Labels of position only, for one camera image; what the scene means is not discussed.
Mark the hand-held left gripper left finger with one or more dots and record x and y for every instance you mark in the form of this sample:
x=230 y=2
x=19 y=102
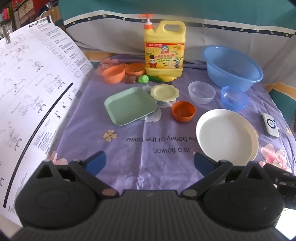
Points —
x=96 y=160

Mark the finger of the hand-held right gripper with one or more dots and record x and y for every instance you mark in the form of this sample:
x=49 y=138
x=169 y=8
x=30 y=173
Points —
x=275 y=170

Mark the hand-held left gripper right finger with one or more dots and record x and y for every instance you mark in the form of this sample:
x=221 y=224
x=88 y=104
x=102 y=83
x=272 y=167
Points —
x=203 y=162

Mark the small blue translucent bowl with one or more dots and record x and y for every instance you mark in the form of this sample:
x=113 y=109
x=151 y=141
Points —
x=234 y=98

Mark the white round plate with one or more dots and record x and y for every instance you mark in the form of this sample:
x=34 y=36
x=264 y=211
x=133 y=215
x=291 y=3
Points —
x=225 y=136

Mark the purple floral cloth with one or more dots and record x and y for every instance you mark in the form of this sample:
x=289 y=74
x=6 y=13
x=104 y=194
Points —
x=129 y=173

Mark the white power bank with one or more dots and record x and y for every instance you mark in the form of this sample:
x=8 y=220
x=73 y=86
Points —
x=269 y=125

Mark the dark orange bowl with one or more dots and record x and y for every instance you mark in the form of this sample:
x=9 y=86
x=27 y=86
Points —
x=183 y=111

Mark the green square plate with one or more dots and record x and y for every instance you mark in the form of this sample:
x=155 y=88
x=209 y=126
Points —
x=130 y=106

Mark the teal yellow patterned sheet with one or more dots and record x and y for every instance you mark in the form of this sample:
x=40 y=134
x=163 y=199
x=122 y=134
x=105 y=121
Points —
x=281 y=104

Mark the clear plastic bowl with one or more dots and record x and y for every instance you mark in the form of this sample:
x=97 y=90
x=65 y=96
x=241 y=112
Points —
x=201 y=93

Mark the yellow flower-shaped plate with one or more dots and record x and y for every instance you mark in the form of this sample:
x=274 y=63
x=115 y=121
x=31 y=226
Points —
x=164 y=92

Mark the light orange toy cup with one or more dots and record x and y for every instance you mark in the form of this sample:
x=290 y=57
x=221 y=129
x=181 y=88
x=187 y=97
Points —
x=113 y=74

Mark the brown toy mushroom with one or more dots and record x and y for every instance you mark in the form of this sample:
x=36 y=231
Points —
x=130 y=79

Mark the yellow toy lemon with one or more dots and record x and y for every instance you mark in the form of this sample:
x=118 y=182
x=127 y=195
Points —
x=167 y=78

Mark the white printed instruction sheet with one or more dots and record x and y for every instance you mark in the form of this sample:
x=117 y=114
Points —
x=30 y=97

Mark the green toy cabbage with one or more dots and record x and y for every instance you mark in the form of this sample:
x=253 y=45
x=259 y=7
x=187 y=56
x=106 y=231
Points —
x=143 y=79

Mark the dark green toy cucumber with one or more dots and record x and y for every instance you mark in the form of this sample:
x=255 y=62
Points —
x=154 y=78

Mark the large blue plastic basin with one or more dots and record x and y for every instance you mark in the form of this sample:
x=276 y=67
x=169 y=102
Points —
x=233 y=69

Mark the pink toy food pieces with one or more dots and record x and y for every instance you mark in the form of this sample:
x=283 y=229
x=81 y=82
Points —
x=110 y=62

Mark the orange toy dish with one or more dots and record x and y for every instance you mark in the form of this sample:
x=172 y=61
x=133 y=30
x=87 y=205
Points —
x=135 y=69

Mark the yellow detergent pump bottle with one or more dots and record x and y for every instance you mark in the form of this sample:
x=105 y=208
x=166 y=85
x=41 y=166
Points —
x=164 y=55

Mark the grey teal starred quilt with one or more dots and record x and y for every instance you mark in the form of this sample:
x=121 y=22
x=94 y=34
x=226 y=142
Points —
x=111 y=32

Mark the metal binder clip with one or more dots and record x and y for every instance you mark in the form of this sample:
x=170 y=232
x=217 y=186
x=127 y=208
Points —
x=7 y=34

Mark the cluttered shelf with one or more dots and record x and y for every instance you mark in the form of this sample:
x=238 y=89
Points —
x=20 y=11

